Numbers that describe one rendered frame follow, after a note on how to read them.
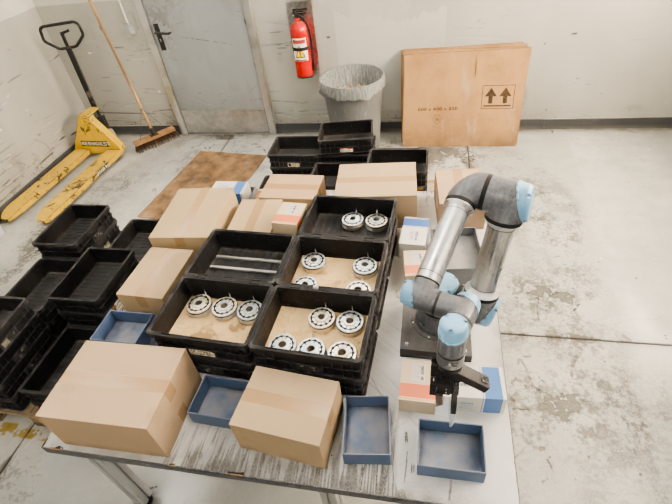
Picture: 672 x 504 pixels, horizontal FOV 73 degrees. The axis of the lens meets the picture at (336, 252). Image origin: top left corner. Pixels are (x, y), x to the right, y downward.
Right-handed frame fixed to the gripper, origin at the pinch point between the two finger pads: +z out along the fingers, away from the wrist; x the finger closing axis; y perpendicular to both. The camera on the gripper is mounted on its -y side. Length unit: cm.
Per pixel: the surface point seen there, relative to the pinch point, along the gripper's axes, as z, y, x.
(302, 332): 2, 54, -25
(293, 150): 28, 123, -238
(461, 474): 14.3, -3.5, 13.5
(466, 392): 7.5, -4.9, -10.7
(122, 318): 5, 133, -26
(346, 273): -1, 43, -57
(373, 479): 19.0, 22.4, 16.9
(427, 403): 9.9, 7.4, -6.3
